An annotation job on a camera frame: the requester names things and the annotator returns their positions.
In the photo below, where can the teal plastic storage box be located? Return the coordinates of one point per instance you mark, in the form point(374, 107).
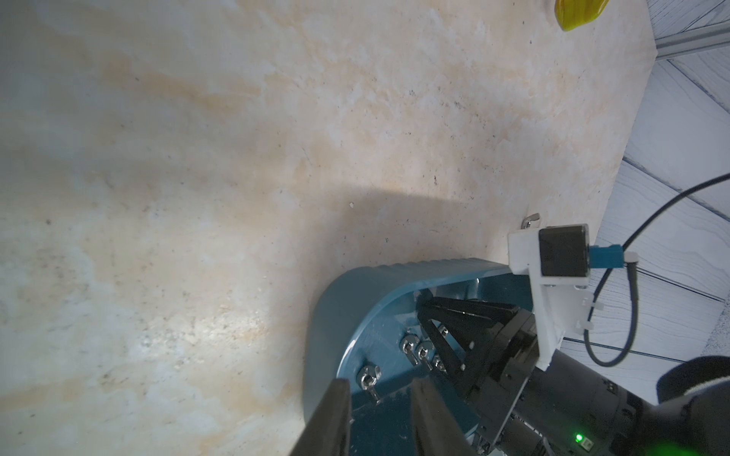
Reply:
point(361, 318)

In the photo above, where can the yellow banana bunch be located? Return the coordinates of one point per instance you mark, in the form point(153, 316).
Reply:
point(572, 14)

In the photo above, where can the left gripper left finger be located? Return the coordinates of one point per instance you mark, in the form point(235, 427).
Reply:
point(329, 429)

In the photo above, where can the silver wing nut in box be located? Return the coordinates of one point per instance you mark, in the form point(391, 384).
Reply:
point(408, 346)
point(367, 378)
point(424, 354)

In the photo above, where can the silver wing nut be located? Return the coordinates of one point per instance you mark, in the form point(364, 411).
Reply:
point(532, 221)
point(367, 378)
point(408, 346)
point(424, 354)

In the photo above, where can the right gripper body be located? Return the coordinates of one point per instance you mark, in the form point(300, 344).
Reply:
point(504, 358)

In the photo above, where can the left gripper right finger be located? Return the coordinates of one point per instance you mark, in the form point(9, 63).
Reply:
point(436, 432)

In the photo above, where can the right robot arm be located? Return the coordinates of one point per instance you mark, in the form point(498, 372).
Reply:
point(570, 409)

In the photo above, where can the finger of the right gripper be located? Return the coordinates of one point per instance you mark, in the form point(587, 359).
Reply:
point(462, 315)
point(464, 368)

